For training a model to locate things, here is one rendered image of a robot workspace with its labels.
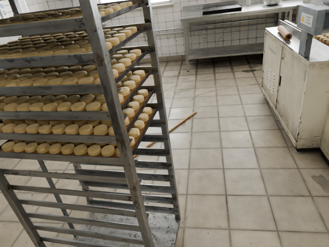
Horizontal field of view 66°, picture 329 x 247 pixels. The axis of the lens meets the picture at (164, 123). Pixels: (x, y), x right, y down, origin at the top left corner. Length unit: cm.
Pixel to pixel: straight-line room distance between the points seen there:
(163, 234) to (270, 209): 78
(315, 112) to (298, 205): 73
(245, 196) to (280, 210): 25
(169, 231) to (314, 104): 143
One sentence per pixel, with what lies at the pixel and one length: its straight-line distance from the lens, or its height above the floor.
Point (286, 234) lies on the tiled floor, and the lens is 190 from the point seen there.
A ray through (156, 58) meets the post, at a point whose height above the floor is 119.
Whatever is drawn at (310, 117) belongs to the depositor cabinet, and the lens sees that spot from 231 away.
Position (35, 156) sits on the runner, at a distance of 108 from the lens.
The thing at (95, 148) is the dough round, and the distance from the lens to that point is 98.
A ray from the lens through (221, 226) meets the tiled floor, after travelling 187.
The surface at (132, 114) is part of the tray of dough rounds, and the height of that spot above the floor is 105.
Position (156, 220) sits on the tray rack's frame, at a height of 15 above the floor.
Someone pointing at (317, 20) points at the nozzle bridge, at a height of 111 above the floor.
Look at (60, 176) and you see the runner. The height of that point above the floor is 87.
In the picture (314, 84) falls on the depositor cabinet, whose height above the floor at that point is 67.
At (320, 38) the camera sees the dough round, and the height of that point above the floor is 92.
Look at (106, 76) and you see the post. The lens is 70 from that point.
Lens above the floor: 149
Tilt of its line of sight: 30 degrees down
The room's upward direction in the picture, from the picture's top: 8 degrees counter-clockwise
